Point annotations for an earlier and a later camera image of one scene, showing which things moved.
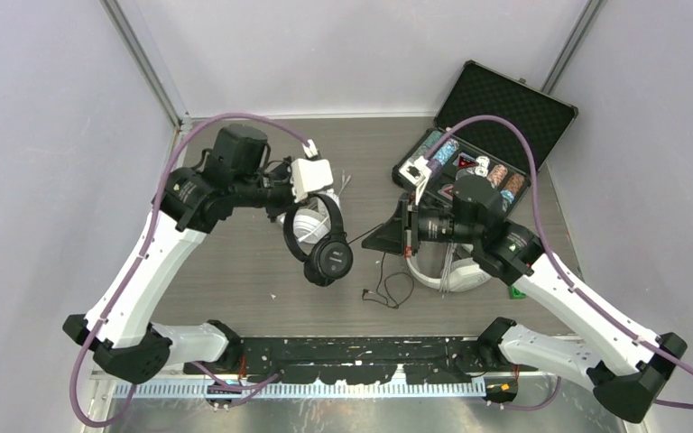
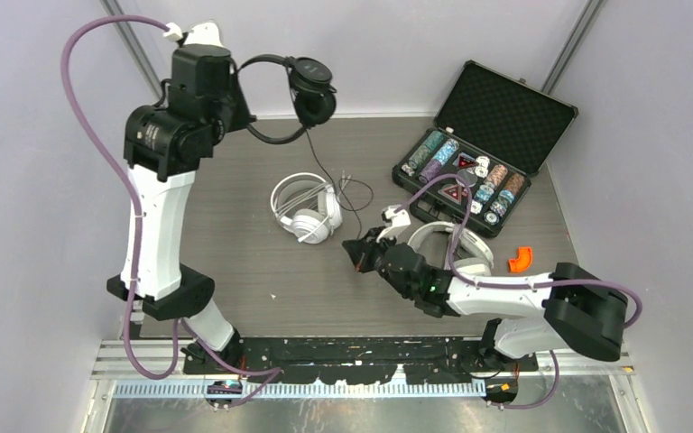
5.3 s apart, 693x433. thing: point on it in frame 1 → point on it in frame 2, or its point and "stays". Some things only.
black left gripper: x=284 y=169 → x=245 y=115
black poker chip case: x=493 y=126 stays
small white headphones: x=309 y=226 stays
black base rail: x=331 y=361 stays
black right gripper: x=391 y=235 → x=363 y=250
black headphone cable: x=384 y=282 → x=339 y=186
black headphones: x=332 y=256 → x=312 y=95
